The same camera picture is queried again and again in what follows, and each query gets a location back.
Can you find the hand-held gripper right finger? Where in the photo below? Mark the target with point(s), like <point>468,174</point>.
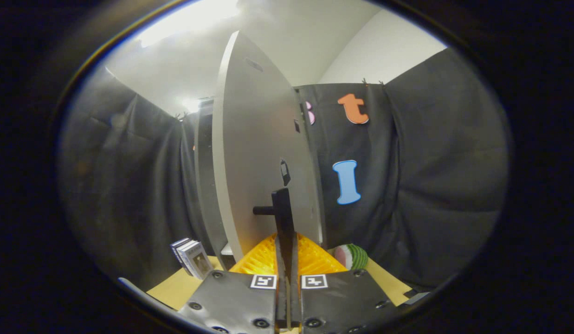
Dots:
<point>293,287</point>

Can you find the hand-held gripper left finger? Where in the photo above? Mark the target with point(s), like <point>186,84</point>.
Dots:
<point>280,283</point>

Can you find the grey shoe cabinet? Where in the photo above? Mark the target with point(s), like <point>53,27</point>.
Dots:
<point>204,185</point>

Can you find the white shoe cabinet door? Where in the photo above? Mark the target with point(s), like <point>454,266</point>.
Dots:
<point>254,148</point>

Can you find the watermelon slice toy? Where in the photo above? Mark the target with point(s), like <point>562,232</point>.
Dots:
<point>351,256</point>

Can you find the grey cover book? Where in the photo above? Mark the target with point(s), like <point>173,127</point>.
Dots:
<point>198,262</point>

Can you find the blue spine book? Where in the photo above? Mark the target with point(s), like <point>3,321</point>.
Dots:
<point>177,246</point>

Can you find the black backdrop cloth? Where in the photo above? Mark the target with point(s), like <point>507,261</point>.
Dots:
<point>430,185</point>

